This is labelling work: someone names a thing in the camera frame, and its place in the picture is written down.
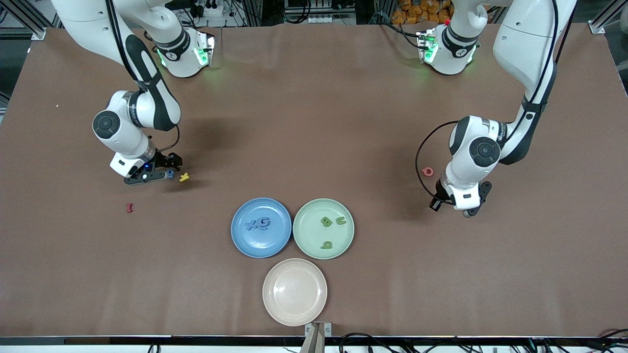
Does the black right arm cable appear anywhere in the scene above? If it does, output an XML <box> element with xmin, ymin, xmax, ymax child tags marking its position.
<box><xmin>103</xmin><ymin>0</ymin><xmax>180</xmax><ymax>153</ymax></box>

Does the aluminium frame profile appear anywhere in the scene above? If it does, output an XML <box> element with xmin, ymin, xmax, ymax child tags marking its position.
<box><xmin>0</xmin><ymin>0</ymin><xmax>47</xmax><ymax>41</ymax></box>
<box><xmin>589</xmin><ymin>0</ymin><xmax>628</xmax><ymax>35</ymax></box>

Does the green round plate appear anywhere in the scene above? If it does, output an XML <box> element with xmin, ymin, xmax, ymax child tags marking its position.
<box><xmin>293</xmin><ymin>198</ymin><xmax>355</xmax><ymax>260</ymax></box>

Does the silver mounting bracket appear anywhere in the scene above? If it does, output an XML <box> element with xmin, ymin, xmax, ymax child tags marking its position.
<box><xmin>304</xmin><ymin>322</ymin><xmax>333</xmax><ymax>353</ymax></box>

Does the white power strip with plugs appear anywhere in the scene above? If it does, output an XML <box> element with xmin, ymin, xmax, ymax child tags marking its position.
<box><xmin>189</xmin><ymin>0</ymin><xmax>226</xmax><ymax>18</ymax></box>

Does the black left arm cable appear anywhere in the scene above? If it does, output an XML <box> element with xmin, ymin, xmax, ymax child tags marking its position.
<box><xmin>415</xmin><ymin>0</ymin><xmax>560</xmax><ymax>206</ymax></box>

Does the blue round plate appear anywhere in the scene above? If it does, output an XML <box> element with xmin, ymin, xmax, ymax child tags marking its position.
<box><xmin>231</xmin><ymin>198</ymin><xmax>293</xmax><ymax>259</ymax></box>

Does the orange fruit pile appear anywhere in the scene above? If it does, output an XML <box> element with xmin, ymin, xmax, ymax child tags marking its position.
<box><xmin>391</xmin><ymin>0</ymin><xmax>454</xmax><ymax>25</ymax></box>

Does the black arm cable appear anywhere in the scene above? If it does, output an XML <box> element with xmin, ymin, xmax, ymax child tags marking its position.
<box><xmin>103</xmin><ymin>0</ymin><xmax>180</xmax><ymax>153</ymax></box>
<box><xmin>415</xmin><ymin>0</ymin><xmax>560</xmax><ymax>206</ymax></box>

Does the brown table cover mat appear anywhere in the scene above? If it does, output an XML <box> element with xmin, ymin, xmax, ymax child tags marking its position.
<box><xmin>0</xmin><ymin>22</ymin><xmax>628</xmax><ymax>339</ymax></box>

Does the beige round plate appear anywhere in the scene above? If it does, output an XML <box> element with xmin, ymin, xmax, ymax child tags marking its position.
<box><xmin>262</xmin><ymin>258</ymin><xmax>328</xmax><ymax>327</ymax></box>

